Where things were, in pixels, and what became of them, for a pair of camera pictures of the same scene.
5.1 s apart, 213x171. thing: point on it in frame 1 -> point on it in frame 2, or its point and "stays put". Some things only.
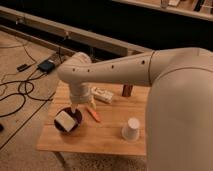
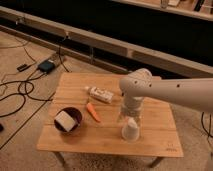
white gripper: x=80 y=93 -> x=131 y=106
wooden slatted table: x=112 y=123 stays put
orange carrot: x=93 y=114 stays put
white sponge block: x=65 y=120 stays put
